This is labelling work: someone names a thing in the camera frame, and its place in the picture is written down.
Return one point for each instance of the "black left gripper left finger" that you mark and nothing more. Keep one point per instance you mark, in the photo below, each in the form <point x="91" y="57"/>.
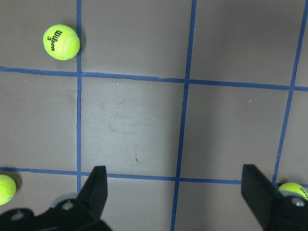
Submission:
<point x="77" y="213"/>

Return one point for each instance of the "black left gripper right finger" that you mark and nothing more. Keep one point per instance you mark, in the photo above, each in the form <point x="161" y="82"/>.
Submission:
<point x="274" y="209"/>

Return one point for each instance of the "tennis ball near left arm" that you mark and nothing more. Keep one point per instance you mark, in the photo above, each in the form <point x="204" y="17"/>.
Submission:
<point x="293" y="189"/>

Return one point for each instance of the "centre tennis ball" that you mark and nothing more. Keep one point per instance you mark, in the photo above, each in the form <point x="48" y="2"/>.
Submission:
<point x="7" y="189"/>

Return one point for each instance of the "front Wilson tennis ball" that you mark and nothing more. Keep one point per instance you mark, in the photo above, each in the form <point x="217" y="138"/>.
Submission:
<point x="61" y="42"/>

